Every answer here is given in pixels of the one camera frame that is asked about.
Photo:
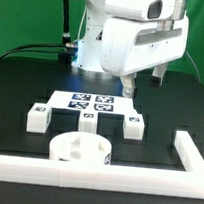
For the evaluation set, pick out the black camera stand pole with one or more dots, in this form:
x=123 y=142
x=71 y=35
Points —
x=65 y=56

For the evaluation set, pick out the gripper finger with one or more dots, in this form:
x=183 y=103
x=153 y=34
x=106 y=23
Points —
x=156 y=78
x=128 y=85

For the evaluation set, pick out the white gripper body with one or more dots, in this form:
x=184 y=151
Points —
x=129 y=46

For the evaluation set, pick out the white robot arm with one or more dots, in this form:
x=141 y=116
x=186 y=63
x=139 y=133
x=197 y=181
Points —
x=88 y=57

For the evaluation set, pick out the white U-shaped fence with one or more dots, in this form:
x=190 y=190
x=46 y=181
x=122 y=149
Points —
x=188 y=183

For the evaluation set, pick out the white marker sheet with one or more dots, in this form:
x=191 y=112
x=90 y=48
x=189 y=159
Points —
x=92 y=102

